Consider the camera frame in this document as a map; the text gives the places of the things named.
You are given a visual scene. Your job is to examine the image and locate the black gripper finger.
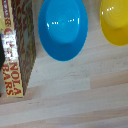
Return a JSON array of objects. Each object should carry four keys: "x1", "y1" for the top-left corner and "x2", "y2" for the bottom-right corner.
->
[{"x1": 0, "y1": 46, "x2": 5, "y2": 70}]

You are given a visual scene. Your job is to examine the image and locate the granola bars cardboard box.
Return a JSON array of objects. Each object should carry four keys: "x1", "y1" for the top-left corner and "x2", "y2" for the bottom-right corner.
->
[{"x1": 0, "y1": 0, "x2": 37, "y2": 98}]

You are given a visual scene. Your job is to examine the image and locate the blue plastic bowl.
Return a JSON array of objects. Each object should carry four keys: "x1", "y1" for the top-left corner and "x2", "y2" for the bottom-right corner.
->
[{"x1": 37, "y1": 0, "x2": 89, "y2": 63}]

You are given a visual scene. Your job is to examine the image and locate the yellow plastic bowl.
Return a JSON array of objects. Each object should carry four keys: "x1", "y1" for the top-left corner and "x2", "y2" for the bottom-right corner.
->
[{"x1": 99, "y1": 0, "x2": 128, "y2": 47}]

